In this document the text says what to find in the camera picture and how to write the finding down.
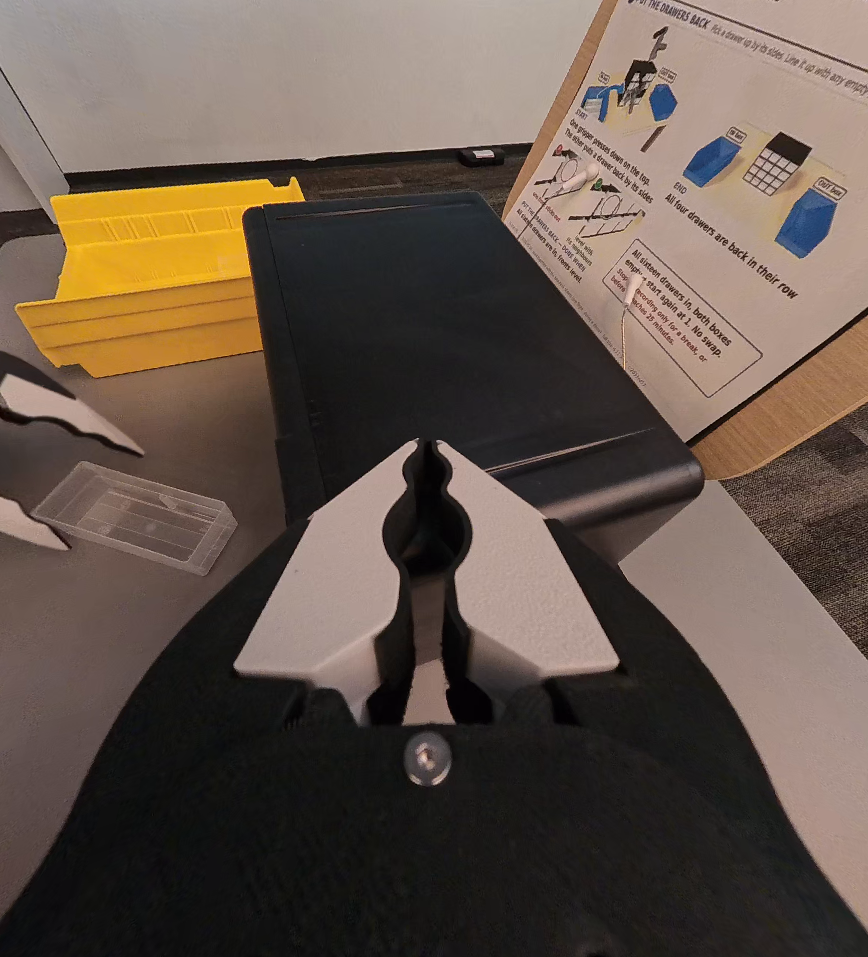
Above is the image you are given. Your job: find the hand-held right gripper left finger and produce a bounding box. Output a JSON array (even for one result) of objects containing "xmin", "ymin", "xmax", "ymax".
[{"xmin": 233, "ymin": 439, "xmax": 423, "ymax": 726}]

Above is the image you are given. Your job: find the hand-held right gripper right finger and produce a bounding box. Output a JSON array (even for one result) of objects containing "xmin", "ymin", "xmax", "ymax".
[{"xmin": 434, "ymin": 441, "xmax": 620, "ymax": 711}]

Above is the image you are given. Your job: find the clear plastic drawer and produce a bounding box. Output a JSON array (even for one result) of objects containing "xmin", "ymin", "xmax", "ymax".
[{"xmin": 32, "ymin": 461, "xmax": 239, "ymax": 575}]

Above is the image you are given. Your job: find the black drawer cabinet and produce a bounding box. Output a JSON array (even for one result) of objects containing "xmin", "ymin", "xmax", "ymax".
[{"xmin": 241, "ymin": 190, "xmax": 705, "ymax": 569}]

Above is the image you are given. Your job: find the yellow plastic bin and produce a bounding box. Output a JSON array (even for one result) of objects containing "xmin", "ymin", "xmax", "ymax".
[{"xmin": 15, "ymin": 177, "xmax": 306, "ymax": 378}]

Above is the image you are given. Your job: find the wooden poster board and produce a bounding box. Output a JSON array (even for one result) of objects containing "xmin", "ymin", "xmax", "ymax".
[{"xmin": 501, "ymin": 0, "xmax": 868, "ymax": 479}]

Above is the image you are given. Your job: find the white instruction poster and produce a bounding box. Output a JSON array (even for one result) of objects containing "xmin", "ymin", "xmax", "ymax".
[{"xmin": 505, "ymin": 0, "xmax": 868, "ymax": 442}]

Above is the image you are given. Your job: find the thin white cable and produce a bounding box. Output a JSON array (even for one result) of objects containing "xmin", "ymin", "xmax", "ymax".
[{"xmin": 613, "ymin": 273, "xmax": 648, "ymax": 375}]

